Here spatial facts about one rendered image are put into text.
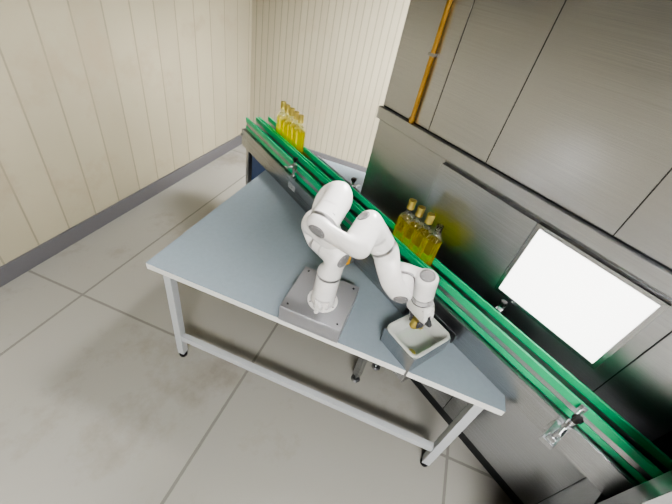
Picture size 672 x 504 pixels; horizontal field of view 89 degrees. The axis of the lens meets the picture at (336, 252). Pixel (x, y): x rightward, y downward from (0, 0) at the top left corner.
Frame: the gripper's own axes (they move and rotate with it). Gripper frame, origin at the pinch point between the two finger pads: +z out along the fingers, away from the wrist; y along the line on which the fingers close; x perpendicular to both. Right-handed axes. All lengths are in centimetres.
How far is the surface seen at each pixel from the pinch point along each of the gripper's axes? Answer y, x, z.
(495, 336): -20.1, -22.6, 5.5
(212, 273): 69, 59, 2
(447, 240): 23.8, -39.1, 1.0
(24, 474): 54, 164, 48
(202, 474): 17, 103, 66
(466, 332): -11.4, -18.3, 11.6
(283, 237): 81, 19, 13
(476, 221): 16.1, -44.0, -14.6
